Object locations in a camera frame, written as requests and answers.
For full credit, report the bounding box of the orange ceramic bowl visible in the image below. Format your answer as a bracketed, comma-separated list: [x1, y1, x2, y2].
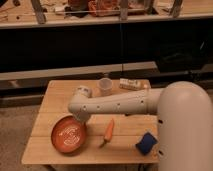
[51, 116, 87, 153]

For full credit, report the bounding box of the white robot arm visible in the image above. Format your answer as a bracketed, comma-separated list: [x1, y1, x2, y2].
[68, 81, 213, 171]

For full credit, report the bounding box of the white plastic cup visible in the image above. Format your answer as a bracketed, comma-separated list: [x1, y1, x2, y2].
[98, 78, 113, 96]

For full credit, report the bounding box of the white packaged box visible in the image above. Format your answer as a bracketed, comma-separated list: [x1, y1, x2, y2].
[119, 78, 150, 91]

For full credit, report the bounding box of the orange carrot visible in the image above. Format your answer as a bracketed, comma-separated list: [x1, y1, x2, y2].
[100, 120, 114, 148]

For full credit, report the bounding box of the wooden folding table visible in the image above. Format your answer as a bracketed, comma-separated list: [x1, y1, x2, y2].
[22, 80, 158, 170]

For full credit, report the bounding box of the blue sponge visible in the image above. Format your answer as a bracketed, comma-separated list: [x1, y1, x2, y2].
[135, 132, 157, 155]

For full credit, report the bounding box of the metal shelf frame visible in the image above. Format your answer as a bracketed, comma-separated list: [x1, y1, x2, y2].
[0, 0, 213, 29]

